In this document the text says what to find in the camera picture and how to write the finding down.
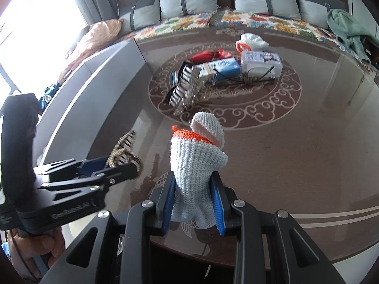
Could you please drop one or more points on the grey cushion far right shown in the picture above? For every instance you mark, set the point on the grey cushion far right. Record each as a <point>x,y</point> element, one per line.
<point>315,11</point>

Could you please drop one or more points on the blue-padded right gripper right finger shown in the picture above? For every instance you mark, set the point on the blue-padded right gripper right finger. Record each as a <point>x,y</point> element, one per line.
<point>222,197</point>

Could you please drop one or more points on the silver rhinestone hair claw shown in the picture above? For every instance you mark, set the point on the silver rhinestone hair claw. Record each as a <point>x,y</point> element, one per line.
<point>188,83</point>

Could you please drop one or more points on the green cloth on sofa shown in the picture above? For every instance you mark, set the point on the green cloth on sofa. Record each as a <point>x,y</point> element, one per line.
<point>353,35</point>

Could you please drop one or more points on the white glove orange cuff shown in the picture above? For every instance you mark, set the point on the white glove orange cuff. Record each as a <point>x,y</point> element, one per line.
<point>250,42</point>

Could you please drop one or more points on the floral sofa cover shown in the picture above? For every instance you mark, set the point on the floral sofa cover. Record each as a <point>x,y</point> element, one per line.
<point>232,19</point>

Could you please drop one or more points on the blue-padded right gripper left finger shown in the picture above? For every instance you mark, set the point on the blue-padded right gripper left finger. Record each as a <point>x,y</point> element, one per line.
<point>163,198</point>

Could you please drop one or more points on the blue white ointment box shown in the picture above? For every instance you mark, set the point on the blue white ointment box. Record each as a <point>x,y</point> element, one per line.
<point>206,69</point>

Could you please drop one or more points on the pink blanket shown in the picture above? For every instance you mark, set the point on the pink blanket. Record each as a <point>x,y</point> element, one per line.
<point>99,36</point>

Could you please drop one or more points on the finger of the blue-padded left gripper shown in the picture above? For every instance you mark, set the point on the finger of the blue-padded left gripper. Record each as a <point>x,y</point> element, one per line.
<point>73,167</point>
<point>105,177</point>

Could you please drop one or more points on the grey cushion far left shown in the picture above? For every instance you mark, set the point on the grey cushion far left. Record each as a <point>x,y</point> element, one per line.
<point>138,14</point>

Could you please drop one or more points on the red foil packet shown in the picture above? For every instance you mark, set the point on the red foil packet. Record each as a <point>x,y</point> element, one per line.
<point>209,56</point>

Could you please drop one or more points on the white cardboard box tray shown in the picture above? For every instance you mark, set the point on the white cardboard box tray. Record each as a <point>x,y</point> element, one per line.
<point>71,122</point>

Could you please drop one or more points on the person left hand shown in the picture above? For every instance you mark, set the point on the person left hand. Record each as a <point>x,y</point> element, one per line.
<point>22,251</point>

